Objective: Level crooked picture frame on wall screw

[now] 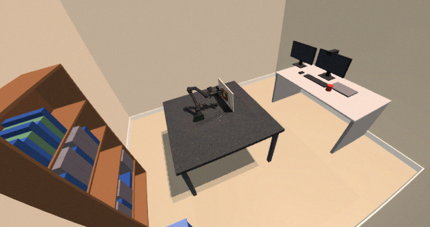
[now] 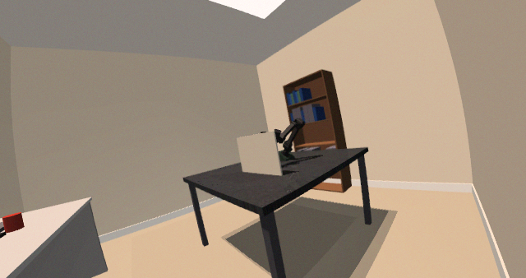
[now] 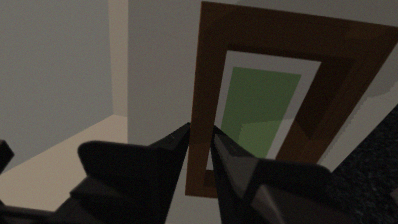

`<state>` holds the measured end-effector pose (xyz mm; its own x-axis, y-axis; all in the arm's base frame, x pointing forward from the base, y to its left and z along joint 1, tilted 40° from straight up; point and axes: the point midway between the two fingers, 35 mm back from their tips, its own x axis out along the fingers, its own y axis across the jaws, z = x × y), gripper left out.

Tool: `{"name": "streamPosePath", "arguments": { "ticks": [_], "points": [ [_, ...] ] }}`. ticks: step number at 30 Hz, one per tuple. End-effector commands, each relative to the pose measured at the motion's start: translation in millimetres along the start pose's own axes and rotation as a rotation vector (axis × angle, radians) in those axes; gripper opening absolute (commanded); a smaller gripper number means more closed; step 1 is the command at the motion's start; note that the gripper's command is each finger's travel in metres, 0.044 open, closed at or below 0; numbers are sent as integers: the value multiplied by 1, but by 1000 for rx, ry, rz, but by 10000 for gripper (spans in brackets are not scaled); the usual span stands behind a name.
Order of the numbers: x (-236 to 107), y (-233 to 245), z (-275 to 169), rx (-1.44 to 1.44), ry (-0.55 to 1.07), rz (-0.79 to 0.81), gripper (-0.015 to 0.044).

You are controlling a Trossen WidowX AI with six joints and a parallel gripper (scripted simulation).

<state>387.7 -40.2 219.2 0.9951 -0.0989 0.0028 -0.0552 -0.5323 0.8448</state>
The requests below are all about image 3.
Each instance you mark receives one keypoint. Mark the brown picture frame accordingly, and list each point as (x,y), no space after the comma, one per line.
(280,84)

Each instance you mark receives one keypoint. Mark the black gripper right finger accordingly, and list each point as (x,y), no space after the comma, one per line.
(237,173)

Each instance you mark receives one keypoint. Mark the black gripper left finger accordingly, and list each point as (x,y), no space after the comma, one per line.
(160,163)

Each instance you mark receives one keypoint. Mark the grey wall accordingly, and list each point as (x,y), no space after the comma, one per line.
(161,61)

